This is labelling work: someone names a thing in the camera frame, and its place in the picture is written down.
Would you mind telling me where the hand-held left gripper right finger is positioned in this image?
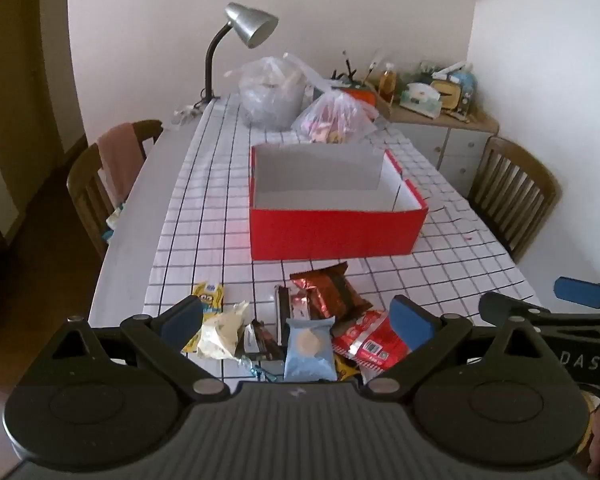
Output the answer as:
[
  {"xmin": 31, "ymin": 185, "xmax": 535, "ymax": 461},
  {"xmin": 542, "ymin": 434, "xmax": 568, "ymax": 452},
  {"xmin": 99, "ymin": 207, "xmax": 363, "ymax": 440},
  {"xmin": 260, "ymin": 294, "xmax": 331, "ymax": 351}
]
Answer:
[{"xmin": 360, "ymin": 295, "xmax": 556, "ymax": 402}]

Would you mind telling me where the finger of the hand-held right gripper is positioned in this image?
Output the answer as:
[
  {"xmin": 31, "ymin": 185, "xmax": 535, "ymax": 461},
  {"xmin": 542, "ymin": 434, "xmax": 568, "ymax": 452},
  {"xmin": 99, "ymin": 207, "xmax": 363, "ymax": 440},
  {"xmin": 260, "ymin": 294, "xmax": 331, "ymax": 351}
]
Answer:
[
  {"xmin": 479, "ymin": 292, "xmax": 600, "ymax": 333},
  {"xmin": 554, "ymin": 276, "xmax": 600, "ymax": 312}
]

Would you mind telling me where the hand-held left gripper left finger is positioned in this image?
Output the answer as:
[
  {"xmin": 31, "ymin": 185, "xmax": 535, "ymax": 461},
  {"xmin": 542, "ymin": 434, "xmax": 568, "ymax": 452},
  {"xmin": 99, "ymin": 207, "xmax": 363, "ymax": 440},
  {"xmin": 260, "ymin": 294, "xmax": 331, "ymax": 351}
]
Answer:
[{"xmin": 47, "ymin": 296, "xmax": 229, "ymax": 404}]

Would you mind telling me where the yellow cartoon snack packet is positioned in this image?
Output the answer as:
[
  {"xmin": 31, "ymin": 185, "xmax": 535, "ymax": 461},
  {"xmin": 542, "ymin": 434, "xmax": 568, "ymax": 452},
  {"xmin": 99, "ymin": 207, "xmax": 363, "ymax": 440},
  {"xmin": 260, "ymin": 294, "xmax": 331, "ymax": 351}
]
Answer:
[{"xmin": 181, "ymin": 281, "xmax": 226, "ymax": 356}]

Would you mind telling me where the cream white snack packet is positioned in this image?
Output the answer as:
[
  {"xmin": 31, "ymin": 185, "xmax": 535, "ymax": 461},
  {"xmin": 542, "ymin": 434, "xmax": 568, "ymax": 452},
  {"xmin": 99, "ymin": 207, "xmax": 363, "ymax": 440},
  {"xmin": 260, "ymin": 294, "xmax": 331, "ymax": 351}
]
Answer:
[{"xmin": 197, "ymin": 301, "xmax": 253, "ymax": 361}]

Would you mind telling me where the red snack packet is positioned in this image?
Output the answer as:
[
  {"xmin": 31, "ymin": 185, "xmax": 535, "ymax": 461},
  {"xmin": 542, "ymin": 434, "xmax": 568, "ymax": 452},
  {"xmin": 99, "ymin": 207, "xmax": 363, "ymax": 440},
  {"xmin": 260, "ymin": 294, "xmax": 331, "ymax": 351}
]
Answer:
[{"xmin": 331, "ymin": 309, "xmax": 411, "ymax": 371}]

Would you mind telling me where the small yellow packet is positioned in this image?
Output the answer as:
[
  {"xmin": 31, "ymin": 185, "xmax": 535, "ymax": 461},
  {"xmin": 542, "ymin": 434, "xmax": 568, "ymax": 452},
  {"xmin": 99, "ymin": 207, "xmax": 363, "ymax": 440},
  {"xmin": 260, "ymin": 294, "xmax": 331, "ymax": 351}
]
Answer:
[{"xmin": 334, "ymin": 355, "xmax": 363, "ymax": 381}]

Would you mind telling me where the black chocolate packet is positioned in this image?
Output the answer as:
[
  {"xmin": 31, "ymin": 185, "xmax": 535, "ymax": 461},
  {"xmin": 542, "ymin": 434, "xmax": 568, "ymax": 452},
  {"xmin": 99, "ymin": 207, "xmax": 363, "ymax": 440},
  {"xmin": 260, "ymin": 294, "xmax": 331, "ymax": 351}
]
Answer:
[{"xmin": 235, "ymin": 320, "xmax": 286, "ymax": 363}]

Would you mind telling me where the brown orange foil packet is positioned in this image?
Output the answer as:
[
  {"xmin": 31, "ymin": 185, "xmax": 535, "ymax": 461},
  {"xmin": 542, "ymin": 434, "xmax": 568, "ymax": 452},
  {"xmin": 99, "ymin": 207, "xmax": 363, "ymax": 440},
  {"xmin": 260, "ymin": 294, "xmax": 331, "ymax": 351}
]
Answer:
[{"xmin": 290, "ymin": 261, "xmax": 373, "ymax": 323}]

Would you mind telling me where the blue candy wrapper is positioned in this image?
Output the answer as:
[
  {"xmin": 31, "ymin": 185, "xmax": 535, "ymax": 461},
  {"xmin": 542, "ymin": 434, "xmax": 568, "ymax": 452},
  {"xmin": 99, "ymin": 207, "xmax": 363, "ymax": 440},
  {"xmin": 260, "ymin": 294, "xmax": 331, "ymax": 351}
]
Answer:
[{"xmin": 245, "ymin": 360, "xmax": 281, "ymax": 383}]

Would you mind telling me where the black and white bar packet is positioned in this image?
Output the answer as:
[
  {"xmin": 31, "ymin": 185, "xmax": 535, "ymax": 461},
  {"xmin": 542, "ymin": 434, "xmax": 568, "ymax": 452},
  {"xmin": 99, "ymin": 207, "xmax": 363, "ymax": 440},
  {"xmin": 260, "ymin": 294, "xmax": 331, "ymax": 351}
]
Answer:
[{"xmin": 275, "ymin": 285, "xmax": 312, "ymax": 346}]

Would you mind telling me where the light blue snack packet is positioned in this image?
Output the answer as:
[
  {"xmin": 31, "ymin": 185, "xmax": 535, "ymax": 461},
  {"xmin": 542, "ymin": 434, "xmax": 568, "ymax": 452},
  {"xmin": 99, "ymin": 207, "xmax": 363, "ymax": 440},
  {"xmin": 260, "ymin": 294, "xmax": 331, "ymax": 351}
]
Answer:
[{"xmin": 283, "ymin": 316, "xmax": 337, "ymax": 382}]

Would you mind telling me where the red cardboard box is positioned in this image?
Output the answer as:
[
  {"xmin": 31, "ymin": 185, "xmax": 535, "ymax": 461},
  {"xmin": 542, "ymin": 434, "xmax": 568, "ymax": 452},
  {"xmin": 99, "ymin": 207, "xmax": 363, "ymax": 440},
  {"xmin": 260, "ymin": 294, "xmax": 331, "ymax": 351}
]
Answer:
[{"xmin": 249, "ymin": 142, "xmax": 429, "ymax": 262}]

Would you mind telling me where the white checked tablecloth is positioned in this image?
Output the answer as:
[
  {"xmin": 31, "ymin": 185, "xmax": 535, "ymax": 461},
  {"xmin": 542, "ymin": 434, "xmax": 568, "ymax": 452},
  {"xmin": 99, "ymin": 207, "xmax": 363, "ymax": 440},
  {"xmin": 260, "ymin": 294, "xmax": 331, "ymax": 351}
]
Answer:
[{"xmin": 142, "ymin": 92, "xmax": 543, "ymax": 396}]

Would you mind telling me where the wooden slatted chair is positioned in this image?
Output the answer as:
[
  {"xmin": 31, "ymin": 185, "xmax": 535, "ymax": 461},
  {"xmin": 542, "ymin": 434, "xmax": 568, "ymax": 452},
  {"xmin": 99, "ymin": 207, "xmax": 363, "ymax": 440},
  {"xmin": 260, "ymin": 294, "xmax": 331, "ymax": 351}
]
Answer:
[{"xmin": 467, "ymin": 136, "xmax": 563, "ymax": 263}]

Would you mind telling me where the wooden chair with towel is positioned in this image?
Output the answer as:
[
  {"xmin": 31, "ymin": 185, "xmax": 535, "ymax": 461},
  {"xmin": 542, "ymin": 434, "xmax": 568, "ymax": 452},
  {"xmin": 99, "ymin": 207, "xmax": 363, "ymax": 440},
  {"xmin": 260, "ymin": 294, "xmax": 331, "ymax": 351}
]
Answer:
[{"xmin": 66, "ymin": 119, "xmax": 164, "ymax": 261}]

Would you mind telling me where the pink towel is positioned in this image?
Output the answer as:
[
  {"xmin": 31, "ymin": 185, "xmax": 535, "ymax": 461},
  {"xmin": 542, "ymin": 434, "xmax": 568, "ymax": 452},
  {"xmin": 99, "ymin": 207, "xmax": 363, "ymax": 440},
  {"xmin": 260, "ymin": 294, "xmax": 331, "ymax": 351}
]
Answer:
[{"xmin": 97, "ymin": 122, "xmax": 146, "ymax": 201}]

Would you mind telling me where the white cabinet with wooden top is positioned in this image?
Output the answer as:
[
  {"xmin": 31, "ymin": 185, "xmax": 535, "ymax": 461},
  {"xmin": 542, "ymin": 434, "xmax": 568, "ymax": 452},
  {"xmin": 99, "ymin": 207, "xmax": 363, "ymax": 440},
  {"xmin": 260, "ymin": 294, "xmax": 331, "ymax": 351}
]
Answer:
[{"xmin": 380, "ymin": 105, "xmax": 501, "ymax": 196}]

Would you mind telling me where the white power strip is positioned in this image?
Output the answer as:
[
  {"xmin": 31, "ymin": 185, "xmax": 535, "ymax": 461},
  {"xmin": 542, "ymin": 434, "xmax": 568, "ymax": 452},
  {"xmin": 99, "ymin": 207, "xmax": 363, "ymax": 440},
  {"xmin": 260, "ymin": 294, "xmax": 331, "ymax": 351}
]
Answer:
[{"xmin": 171, "ymin": 105, "xmax": 203, "ymax": 126}]

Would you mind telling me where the plastic bag of pastries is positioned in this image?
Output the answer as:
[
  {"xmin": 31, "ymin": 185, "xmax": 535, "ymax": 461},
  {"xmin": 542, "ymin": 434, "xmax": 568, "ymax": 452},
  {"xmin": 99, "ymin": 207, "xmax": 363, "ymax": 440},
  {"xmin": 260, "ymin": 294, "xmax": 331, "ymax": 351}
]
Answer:
[{"xmin": 291, "ymin": 87, "xmax": 381, "ymax": 146}]

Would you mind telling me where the yellow retro box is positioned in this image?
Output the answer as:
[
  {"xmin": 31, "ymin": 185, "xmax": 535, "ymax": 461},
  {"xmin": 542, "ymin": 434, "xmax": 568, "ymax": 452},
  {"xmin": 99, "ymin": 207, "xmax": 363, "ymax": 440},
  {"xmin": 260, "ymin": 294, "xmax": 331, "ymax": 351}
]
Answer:
[{"xmin": 432, "ymin": 77, "xmax": 463, "ymax": 111}]

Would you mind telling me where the green tissue box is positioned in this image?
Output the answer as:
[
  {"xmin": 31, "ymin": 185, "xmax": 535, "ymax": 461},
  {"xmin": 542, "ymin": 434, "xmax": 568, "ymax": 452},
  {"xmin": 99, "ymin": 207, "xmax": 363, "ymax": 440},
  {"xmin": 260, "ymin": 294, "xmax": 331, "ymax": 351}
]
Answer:
[{"xmin": 399, "ymin": 82, "xmax": 443, "ymax": 118}]

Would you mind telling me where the blue patterned bag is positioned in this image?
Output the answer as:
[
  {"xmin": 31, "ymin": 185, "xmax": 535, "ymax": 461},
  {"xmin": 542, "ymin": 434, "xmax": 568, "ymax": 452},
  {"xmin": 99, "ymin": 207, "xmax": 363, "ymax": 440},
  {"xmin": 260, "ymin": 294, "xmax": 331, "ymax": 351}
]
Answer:
[{"xmin": 455, "ymin": 70, "xmax": 480, "ymax": 111}]

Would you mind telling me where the orange and green case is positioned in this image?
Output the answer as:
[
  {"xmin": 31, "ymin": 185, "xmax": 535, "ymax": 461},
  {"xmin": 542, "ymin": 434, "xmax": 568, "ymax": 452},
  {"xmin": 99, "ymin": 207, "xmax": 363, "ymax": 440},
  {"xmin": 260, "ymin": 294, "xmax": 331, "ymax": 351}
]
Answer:
[{"xmin": 330, "ymin": 80, "xmax": 378, "ymax": 108}]

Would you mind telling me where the large clear plastic bag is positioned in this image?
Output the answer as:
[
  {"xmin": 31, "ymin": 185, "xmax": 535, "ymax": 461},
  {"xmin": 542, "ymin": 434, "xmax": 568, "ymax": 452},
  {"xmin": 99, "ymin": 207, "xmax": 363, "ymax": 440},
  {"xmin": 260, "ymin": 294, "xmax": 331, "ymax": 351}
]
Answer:
[{"xmin": 225, "ymin": 52, "xmax": 331, "ymax": 131}]

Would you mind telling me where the amber glass bottle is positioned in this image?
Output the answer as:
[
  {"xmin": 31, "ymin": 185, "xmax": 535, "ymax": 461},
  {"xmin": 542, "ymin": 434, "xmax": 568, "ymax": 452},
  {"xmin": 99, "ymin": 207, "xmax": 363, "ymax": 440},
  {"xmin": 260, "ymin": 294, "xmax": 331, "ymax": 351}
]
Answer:
[{"xmin": 379, "ymin": 62, "xmax": 398, "ymax": 106}]

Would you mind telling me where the brown wooden door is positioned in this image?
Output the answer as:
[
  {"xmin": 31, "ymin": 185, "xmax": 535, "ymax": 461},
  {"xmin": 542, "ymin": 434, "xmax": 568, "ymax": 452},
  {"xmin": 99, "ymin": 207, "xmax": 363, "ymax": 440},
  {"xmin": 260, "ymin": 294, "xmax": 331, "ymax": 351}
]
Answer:
[{"xmin": 0, "ymin": 0, "xmax": 88, "ymax": 241}]

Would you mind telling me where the silver desk lamp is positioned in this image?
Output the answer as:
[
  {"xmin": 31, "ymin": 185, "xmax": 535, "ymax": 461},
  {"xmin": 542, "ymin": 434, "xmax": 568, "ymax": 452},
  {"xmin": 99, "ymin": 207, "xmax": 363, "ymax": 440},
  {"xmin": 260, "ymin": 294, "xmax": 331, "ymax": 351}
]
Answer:
[{"xmin": 200, "ymin": 2, "xmax": 280, "ymax": 108}]

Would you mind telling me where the white handled brush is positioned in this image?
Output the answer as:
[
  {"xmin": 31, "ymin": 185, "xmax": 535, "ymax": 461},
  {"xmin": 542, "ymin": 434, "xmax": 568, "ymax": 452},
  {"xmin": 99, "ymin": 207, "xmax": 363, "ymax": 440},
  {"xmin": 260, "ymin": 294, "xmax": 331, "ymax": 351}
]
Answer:
[{"xmin": 362, "ymin": 50, "xmax": 383, "ymax": 86}]

